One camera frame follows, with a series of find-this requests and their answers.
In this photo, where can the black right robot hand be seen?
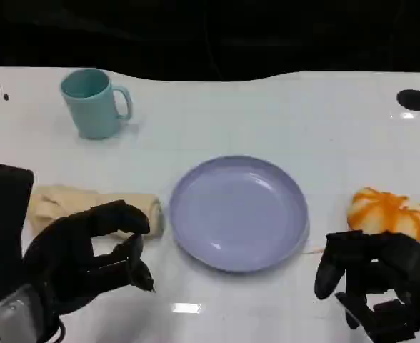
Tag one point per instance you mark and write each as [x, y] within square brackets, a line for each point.
[392, 271]

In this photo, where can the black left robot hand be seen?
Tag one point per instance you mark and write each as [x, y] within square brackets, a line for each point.
[67, 257]

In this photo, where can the beige towel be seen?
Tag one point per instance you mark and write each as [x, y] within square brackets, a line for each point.
[70, 200]

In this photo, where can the orange and white bread roll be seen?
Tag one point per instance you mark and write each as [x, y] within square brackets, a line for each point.
[385, 211]

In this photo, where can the pale green mug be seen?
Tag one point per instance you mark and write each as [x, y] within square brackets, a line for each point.
[92, 114]

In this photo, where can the lilac plate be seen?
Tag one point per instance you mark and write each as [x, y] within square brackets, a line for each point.
[238, 214]

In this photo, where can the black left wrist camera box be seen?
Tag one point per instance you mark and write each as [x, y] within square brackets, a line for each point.
[3, 214]

